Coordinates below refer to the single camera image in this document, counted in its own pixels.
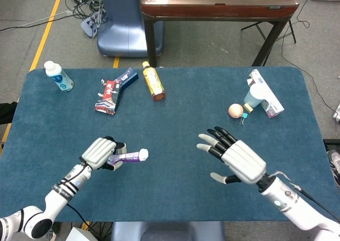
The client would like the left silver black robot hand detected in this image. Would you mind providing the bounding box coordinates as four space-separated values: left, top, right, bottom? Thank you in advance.
81 136 128 172

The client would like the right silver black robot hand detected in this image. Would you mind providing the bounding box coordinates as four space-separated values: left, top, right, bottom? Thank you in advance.
196 126 267 185

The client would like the purple white tube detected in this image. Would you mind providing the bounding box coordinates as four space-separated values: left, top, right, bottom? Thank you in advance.
107 148 149 165

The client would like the white purple box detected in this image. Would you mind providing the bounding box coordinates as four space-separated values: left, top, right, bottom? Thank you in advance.
246 69 285 119

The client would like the peach round onion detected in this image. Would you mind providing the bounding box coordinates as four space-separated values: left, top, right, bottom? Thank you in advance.
228 103 244 118

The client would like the light blue mug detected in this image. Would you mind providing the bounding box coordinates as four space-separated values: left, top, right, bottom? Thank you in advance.
243 84 266 108

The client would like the dark blue carton box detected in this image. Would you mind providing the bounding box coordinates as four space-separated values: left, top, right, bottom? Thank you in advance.
114 67 139 89

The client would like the blue carpet table mat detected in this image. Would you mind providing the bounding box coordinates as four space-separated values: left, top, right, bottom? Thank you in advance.
0 67 328 222

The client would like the white blue plastic bottle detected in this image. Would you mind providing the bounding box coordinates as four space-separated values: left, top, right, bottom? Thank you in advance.
44 60 74 92

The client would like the white cardboard box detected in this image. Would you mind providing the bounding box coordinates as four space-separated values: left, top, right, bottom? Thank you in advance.
65 226 94 241

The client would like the yellow tea bottle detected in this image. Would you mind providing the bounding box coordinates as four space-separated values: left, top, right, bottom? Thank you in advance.
142 61 166 102

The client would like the grey sneaker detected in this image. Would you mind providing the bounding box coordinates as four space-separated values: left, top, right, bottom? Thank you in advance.
327 149 340 187

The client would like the black cloth item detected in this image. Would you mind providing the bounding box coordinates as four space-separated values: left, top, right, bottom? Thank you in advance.
0 101 18 126

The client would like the blue robot body base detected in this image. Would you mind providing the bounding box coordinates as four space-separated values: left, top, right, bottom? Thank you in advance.
110 221 226 241

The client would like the grey power strip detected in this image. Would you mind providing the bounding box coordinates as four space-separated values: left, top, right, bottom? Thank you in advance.
80 12 103 38

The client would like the black folding stand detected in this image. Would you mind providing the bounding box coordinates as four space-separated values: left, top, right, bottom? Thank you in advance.
241 19 297 44

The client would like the brown mahjong table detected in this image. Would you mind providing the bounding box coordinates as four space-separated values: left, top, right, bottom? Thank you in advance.
140 0 300 68

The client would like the thin black floor cable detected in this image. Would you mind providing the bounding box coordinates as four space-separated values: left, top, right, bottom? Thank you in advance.
280 0 336 113

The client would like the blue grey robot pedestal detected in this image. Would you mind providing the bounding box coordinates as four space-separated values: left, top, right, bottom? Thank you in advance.
97 0 164 57

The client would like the long white floor cable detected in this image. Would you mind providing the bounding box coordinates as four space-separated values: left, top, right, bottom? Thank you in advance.
0 10 72 34

